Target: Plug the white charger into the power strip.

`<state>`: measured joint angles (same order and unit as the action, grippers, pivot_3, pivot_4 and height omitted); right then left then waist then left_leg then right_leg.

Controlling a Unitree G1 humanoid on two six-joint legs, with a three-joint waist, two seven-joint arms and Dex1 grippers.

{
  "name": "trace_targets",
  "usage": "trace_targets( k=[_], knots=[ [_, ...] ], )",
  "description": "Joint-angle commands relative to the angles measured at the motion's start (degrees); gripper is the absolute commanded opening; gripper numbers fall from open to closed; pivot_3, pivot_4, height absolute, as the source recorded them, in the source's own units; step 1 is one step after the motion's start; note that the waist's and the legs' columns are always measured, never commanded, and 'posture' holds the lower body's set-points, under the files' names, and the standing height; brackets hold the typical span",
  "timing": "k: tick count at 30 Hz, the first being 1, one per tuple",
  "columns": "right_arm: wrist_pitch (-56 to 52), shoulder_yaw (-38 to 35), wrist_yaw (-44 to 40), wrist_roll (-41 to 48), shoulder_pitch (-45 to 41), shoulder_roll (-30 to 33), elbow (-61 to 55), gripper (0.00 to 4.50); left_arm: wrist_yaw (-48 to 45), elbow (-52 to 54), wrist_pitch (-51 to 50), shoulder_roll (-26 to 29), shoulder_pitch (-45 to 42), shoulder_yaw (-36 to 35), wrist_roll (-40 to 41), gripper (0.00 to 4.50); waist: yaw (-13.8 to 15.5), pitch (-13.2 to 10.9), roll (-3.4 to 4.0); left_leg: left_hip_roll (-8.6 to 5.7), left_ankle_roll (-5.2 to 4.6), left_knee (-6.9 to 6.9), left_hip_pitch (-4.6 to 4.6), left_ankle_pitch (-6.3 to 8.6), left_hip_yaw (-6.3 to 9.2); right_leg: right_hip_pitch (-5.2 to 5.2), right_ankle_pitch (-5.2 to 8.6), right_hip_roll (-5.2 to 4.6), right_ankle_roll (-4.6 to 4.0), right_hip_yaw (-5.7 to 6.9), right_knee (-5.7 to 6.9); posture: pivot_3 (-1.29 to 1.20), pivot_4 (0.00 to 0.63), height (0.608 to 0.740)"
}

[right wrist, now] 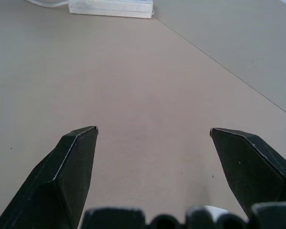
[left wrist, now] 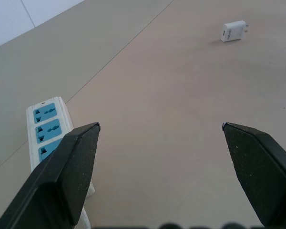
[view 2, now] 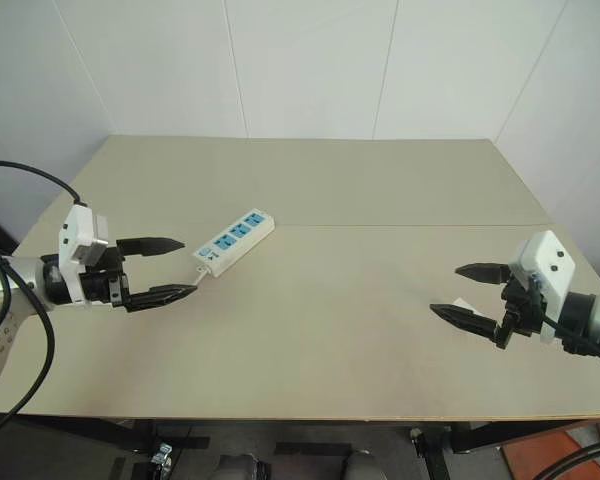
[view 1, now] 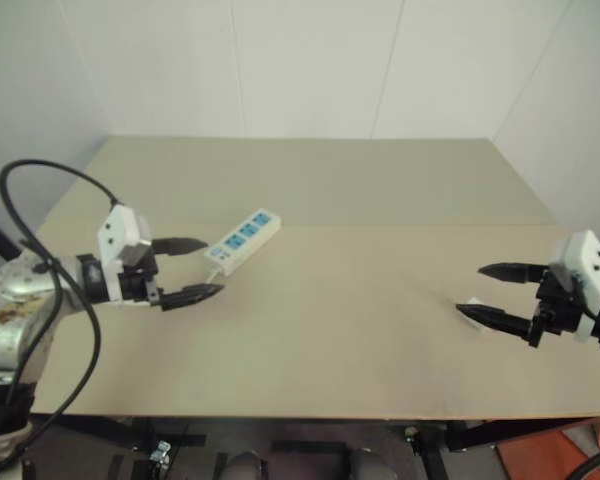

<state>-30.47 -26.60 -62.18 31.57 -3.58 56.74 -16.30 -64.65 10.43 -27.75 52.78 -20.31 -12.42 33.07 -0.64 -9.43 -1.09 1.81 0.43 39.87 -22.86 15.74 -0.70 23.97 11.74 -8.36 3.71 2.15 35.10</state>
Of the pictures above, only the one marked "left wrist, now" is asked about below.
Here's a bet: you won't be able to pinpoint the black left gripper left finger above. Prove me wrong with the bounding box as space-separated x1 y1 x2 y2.
0 122 101 229

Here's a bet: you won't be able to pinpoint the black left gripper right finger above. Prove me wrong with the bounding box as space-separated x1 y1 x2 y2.
221 122 286 228

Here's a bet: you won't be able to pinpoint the white power strip blue sockets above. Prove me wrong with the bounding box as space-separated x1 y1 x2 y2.
26 96 96 198

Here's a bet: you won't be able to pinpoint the white USB charger plug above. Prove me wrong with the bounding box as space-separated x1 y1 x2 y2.
220 20 249 43

